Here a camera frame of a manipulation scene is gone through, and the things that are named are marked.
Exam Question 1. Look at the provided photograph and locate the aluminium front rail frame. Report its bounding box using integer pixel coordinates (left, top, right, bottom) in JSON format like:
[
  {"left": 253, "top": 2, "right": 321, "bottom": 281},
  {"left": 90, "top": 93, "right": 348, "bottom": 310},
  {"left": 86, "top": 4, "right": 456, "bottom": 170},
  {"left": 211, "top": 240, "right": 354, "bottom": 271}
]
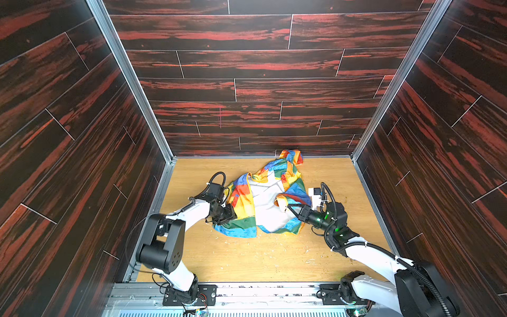
[{"left": 102, "top": 282, "right": 440, "bottom": 317}]

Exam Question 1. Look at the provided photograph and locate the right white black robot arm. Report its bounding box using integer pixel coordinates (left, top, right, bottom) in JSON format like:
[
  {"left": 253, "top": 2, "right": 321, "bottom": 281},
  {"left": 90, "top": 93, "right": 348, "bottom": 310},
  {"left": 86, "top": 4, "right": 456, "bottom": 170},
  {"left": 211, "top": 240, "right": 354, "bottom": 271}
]
[{"left": 287, "top": 203, "right": 461, "bottom": 316}]

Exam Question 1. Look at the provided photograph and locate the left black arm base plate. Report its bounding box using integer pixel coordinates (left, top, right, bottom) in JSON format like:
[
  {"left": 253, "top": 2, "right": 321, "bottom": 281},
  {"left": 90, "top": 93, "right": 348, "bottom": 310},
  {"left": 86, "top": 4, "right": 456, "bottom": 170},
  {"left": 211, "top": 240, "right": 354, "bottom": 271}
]
[{"left": 162, "top": 284, "right": 217, "bottom": 306}]

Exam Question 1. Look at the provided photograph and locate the multicoloured patchwork jacket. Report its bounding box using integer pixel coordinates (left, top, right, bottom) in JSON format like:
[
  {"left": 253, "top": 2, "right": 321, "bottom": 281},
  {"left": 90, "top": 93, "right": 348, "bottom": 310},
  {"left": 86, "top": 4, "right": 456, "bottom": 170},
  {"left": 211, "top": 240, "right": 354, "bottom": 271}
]
[{"left": 213, "top": 150, "right": 311, "bottom": 239}]

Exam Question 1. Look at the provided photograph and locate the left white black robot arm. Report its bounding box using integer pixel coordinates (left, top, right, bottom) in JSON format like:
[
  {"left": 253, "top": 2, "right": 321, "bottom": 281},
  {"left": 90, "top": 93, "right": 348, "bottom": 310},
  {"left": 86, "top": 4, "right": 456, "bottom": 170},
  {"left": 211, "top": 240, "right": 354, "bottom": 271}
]
[{"left": 135, "top": 183, "right": 236, "bottom": 305}]

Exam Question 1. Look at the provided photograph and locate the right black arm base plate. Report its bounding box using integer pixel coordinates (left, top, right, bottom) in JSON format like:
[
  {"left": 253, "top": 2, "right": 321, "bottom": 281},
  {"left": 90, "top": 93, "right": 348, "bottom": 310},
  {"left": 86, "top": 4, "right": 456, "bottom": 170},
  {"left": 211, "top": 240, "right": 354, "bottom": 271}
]
[{"left": 316, "top": 283, "right": 374, "bottom": 306}]

